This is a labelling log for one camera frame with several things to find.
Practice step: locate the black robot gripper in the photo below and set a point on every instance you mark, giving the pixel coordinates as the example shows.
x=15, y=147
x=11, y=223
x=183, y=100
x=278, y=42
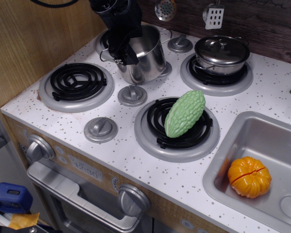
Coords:
x=123, y=20

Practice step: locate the tall steel pot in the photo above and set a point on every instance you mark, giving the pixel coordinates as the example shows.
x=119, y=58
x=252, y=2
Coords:
x=149, y=51

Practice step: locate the grey stove knob middle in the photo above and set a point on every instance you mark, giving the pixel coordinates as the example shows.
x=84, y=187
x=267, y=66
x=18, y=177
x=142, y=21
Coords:
x=132, y=96

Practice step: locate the grey stove knob behind pot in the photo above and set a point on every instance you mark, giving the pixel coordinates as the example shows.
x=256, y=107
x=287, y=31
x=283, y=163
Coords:
x=166, y=71

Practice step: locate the grey stove knob back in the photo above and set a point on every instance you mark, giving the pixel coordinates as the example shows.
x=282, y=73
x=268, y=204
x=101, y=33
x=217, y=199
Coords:
x=180, y=44

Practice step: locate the grey stove knob front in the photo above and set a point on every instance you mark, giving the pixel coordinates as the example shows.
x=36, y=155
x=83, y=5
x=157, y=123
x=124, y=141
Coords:
x=100, y=130

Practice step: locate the lidded steel pot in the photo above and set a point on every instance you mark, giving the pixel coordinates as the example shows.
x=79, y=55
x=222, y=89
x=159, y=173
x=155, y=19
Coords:
x=220, y=55

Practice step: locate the back left burner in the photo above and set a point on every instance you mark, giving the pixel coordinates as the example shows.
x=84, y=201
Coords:
x=101, y=41

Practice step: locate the front left black burner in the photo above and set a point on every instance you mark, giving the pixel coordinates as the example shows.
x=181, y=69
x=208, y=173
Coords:
x=76, y=87

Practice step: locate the round perforated skimmer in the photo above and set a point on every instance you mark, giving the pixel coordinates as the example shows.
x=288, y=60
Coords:
x=165, y=10

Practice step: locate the front right black burner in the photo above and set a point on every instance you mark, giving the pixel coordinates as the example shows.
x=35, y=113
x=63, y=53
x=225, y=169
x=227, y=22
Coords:
x=196, y=143

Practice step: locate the green bitter melon toy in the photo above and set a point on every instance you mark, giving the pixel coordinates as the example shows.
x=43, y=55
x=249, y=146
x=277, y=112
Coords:
x=184, y=113

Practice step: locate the slotted steel spatula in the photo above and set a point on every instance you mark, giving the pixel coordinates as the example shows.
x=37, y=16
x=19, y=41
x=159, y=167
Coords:
x=213, y=15

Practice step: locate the left oven dial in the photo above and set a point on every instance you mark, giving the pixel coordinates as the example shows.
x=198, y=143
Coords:
x=39, y=149

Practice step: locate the oven dial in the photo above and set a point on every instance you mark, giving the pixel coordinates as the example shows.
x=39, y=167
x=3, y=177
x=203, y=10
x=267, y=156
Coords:
x=39, y=149
x=132, y=201

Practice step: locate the right oven dial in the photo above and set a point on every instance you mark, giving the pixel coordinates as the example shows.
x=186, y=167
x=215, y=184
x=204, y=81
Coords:
x=132, y=201

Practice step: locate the orange pumpkin toy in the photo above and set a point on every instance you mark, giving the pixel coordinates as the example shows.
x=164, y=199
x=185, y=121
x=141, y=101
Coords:
x=249, y=177

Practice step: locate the silver sink basin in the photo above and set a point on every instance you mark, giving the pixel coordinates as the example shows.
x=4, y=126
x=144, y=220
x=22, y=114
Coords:
x=268, y=140

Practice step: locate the blue clamp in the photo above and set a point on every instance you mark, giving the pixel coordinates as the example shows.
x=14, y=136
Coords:
x=15, y=199

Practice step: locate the yellow tape piece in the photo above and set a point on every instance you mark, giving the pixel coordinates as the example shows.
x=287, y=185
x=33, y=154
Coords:
x=21, y=221

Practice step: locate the silver oven door handle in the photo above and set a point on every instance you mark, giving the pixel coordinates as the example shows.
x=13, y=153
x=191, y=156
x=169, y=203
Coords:
x=80, y=210

